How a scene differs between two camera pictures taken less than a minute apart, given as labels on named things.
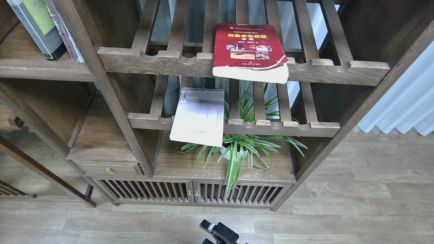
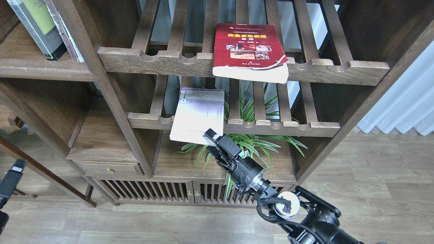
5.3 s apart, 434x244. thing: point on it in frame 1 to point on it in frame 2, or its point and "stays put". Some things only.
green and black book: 36,16 stays put
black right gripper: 223,234 to 245,171
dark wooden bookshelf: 211,104 stays put
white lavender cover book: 199,117 stays put
